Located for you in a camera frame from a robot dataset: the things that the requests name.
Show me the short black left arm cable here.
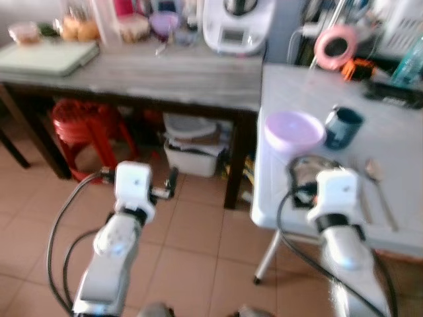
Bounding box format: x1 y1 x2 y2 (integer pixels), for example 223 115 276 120
61 226 103 308

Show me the flat black case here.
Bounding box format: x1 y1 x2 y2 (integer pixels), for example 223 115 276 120
363 79 423 109

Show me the white boxy appliance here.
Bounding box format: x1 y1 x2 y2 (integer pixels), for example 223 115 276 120
375 0 423 57

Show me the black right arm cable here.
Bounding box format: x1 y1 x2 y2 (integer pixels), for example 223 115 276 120
275 182 392 317

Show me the lilac plastic bowl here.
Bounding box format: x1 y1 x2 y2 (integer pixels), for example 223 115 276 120
264 110 327 155

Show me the grey robot left foot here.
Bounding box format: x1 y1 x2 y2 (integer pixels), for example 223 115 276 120
135 302 174 317

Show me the slim steel cutlery piece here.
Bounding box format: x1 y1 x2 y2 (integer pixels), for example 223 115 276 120
350 165 375 225

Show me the clear bottle orange cap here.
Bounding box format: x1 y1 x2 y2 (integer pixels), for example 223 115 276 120
92 0 122 48

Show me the red plastic stool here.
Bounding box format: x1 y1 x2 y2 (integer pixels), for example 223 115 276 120
51 98 137 184

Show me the steel spoon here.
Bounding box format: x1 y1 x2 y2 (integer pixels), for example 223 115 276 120
364 158 399 232

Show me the small orange black object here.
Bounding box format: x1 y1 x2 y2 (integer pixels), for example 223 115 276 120
341 57 376 82

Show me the golden bread roll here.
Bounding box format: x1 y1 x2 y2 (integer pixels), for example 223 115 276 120
79 20 100 42
57 17 83 42

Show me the dark wooden table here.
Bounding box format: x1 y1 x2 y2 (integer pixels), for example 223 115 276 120
0 41 265 211

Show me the long black left arm cable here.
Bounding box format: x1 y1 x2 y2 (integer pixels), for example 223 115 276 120
45 169 117 315

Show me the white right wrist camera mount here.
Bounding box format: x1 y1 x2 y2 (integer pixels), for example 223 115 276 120
315 168 362 220

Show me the pale green cutting board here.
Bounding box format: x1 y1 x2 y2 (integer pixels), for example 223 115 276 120
0 40 100 77

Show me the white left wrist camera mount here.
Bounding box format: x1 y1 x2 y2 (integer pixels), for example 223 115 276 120
114 161 157 213

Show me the purple plastic bowl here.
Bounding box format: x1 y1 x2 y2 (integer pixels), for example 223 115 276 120
149 11 181 44

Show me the teal plastic water bottle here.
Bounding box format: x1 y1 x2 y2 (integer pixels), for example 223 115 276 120
391 36 423 87

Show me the small clear food container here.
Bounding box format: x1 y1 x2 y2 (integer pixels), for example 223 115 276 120
7 21 42 46

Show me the clear plastic tub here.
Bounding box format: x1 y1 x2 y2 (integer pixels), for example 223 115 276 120
117 14 152 44

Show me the shallow steel bowl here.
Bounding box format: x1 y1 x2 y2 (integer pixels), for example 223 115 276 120
287 155 345 194

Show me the dark wooden chair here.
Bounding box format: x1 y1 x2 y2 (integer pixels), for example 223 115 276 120
0 124 31 170

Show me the white folding table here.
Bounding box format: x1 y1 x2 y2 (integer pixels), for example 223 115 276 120
250 63 423 286

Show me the white kitchen mixer appliance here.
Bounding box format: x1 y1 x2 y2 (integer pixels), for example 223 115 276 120
201 0 276 56

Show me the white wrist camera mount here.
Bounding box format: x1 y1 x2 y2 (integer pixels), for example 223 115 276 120
315 168 362 220
114 161 157 213

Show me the pink round roll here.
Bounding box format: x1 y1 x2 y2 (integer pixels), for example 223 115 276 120
313 26 360 71

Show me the dark teal mug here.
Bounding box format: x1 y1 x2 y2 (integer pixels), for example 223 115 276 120
323 105 365 151

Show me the white plastic storage box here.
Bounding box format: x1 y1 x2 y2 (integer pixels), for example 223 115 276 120
161 112 223 178

